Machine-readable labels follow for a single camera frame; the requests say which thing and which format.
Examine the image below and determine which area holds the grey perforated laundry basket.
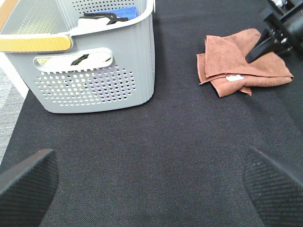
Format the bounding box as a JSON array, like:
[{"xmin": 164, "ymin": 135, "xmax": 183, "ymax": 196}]
[{"xmin": 0, "ymin": 0, "xmax": 155, "ymax": 114}]

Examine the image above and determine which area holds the black cloth in basket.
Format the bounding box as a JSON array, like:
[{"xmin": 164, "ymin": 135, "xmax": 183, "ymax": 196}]
[{"xmin": 71, "ymin": 12, "xmax": 128, "ymax": 69}]

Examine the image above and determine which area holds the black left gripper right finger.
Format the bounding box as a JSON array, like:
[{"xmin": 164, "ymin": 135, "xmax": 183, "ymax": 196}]
[{"xmin": 242, "ymin": 148, "xmax": 303, "ymax": 227}]

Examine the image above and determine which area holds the white towel in basket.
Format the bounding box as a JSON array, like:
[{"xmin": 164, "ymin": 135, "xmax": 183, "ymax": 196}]
[{"xmin": 44, "ymin": 16, "xmax": 112, "ymax": 68}]

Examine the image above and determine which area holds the black table cloth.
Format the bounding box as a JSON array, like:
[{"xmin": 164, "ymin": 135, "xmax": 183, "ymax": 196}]
[{"xmin": 0, "ymin": 0, "xmax": 303, "ymax": 227}]

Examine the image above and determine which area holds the blue towel in basket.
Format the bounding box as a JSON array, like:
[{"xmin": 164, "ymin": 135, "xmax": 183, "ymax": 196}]
[{"xmin": 101, "ymin": 7, "xmax": 138, "ymax": 20}]

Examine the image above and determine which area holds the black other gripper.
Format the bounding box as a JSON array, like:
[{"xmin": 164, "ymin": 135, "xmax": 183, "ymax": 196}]
[{"xmin": 245, "ymin": 0, "xmax": 303, "ymax": 63}]

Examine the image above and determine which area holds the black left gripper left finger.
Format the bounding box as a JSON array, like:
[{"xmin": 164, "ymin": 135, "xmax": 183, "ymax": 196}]
[{"xmin": 0, "ymin": 149, "xmax": 59, "ymax": 227}]

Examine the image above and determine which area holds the brown towel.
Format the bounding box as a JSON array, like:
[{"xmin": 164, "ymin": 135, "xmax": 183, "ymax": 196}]
[{"xmin": 197, "ymin": 28, "xmax": 294, "ymax": 97}]

